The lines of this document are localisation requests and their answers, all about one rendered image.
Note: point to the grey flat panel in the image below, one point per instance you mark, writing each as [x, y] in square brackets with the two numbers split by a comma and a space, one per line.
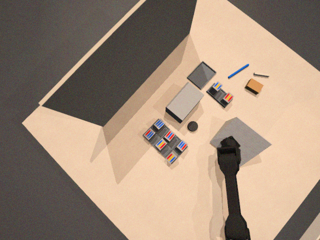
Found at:
[122, 60]

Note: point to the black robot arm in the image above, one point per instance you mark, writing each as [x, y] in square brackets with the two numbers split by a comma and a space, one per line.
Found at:
[229, 158]

